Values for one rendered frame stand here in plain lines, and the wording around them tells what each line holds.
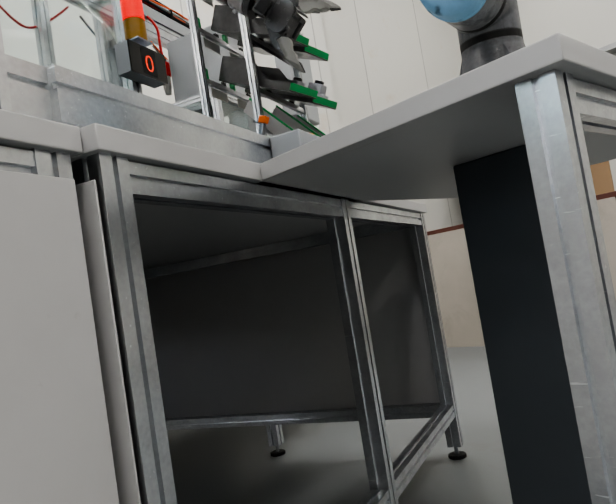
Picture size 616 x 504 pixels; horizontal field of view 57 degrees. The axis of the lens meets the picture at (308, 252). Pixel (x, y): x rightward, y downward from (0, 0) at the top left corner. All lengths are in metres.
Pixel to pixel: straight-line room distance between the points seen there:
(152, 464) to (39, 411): 0.15
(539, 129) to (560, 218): 0.10
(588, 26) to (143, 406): 7.89
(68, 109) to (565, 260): 0.60
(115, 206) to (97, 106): 0.18
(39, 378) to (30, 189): 0.18
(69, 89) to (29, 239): 0.25
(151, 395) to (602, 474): 0.49
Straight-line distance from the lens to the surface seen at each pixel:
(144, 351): 0.68
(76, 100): 0.79
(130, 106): 0.87
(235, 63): 1.80
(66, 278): 0.63
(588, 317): 0.66
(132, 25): 1.44
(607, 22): 8.19
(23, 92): 0.76
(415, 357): 2.06
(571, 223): 0.66
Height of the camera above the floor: 0.65
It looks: 3 degrees up
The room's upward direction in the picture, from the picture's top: 9 degrees counter-clockwise
